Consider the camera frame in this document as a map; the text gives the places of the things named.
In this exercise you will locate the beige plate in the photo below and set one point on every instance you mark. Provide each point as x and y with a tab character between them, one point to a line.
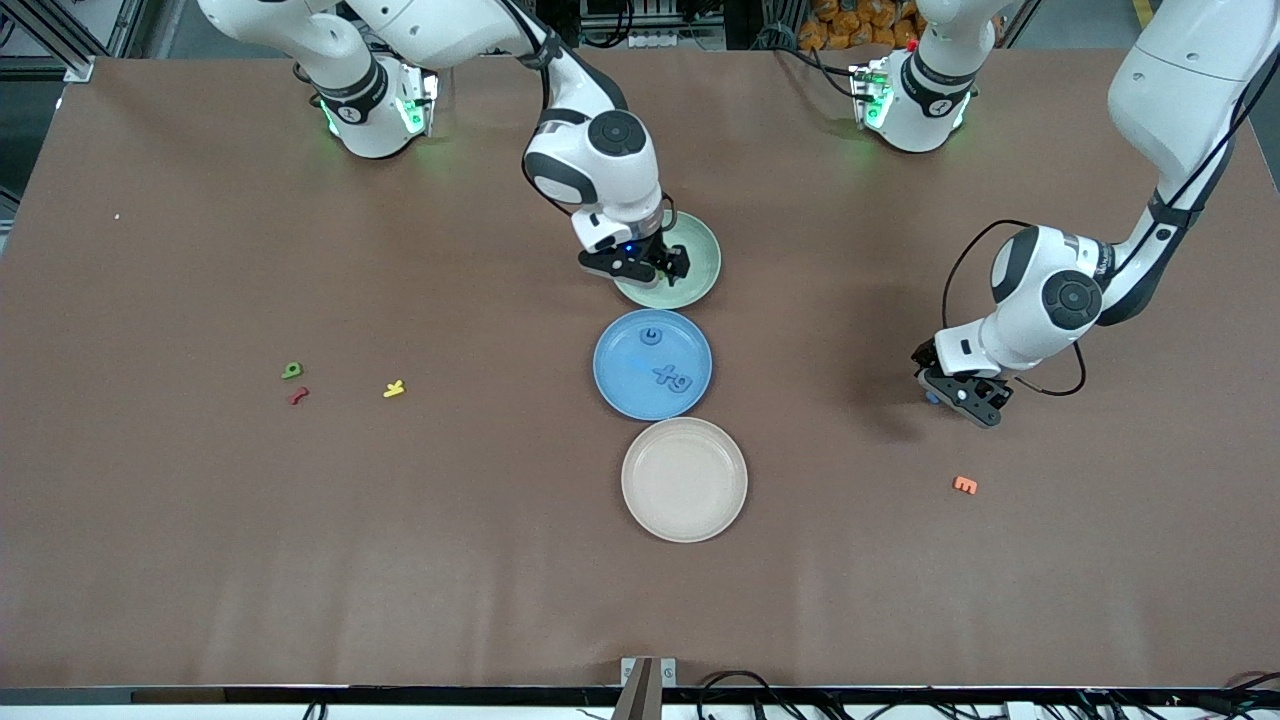
684	480

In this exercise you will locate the yellow foam letter K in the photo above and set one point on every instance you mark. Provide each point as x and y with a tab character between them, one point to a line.
394	388

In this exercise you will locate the blue plate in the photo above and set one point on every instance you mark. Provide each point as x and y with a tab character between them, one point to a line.
625	375

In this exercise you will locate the aluminium frame profile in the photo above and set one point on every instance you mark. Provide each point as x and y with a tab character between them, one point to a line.
125	30
78	68

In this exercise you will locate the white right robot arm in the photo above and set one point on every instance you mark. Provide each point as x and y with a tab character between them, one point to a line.
600	150

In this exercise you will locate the grey metal bracket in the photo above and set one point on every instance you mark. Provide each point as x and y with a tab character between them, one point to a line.
668	672

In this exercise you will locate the brown post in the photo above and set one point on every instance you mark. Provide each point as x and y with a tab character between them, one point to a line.
640	695

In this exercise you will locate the white power strip with plugs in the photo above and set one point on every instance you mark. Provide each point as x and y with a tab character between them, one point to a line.
435	22

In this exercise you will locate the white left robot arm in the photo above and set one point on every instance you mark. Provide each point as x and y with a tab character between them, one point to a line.
1190	90

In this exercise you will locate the blue foam lowercase g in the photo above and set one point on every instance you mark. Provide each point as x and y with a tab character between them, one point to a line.
683	385

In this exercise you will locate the pile of orange fruit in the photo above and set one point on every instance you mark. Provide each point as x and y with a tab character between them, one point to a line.
850	25

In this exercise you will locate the blue foam letter X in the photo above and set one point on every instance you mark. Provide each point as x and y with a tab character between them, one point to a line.
664	373

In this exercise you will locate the green foam digit nine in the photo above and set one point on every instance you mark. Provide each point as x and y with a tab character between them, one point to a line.
292	370

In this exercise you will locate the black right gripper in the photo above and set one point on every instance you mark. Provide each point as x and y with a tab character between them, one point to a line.
662	252

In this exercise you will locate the pale green plate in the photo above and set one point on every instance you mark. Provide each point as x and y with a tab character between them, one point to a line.
702	265

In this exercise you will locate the orange foam letter E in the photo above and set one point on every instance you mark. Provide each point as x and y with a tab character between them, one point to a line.
965	485

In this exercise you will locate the brown table cover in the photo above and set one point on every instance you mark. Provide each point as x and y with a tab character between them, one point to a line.
200	560

